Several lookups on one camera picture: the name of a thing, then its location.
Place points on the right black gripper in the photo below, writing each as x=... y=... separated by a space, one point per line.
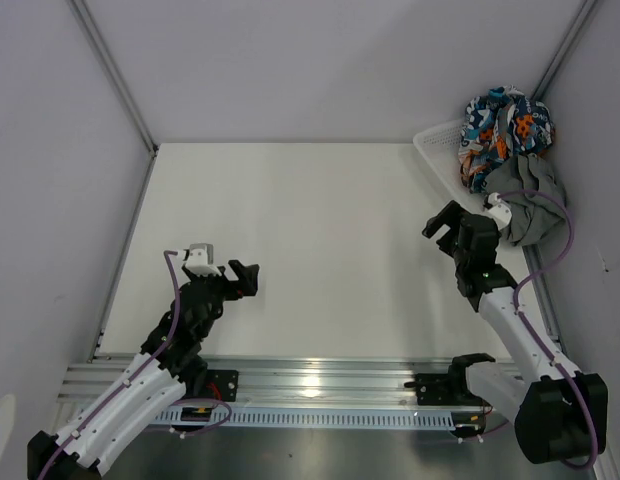
x=449 y=217

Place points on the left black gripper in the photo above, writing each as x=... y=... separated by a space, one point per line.
x=246 y=276

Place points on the grey shorts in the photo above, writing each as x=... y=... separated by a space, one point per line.
x=534 y=217

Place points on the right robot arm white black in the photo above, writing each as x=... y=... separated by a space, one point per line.
x=559 y=412

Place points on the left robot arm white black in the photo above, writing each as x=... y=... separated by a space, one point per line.
x=166 y=371

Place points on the colourful patterned shorts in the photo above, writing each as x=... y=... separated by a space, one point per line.
x=496 y=126

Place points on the white plastic basket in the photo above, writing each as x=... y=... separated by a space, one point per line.
x=438 y=146

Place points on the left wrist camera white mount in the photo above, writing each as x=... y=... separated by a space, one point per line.
x=198 y=260

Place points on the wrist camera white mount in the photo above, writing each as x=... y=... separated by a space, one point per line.
x=198 y=260
x=498 y=210

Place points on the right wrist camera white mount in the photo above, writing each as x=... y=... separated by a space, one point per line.
x=498 y=210

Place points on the aluminium mounting rail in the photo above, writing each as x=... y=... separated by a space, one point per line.
x=304 y=382

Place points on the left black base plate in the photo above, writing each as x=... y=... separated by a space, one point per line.
x=213 y=384

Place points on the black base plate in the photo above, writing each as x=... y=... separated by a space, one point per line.
x=213 y=384
x=433 y=389

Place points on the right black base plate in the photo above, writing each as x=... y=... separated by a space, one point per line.
x=433 y=389

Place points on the white slotted cable duct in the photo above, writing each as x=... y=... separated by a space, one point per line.
x=402 y=419

